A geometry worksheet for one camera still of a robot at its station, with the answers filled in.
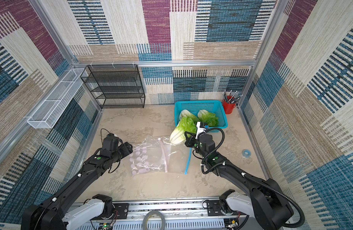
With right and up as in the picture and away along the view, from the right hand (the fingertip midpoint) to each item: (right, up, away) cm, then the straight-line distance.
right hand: (186, 134), depth 82 cm
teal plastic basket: (+26, +17, +26) cm, 41 cm away
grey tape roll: (-20, -40, -14) cm, 47 cm away
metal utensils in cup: (+35, +24, +29) cm, 51 cm away
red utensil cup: (+33, +19, +25) cm, 46 cm away
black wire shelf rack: (-52, +33, +27) cm, 67 cm away
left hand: (-33, -8, +2) cm, 34 cm away
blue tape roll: (+39, -13, +11) cm, 43 cm away
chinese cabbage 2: (+1, +13, +23) cm, 26 cm away
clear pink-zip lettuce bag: (-22, -14, +9) cm, 28 cm away
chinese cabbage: (+14, +10, +18) cm, 25 cm away
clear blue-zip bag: (-5, -15, +9) cm, 19 cm away
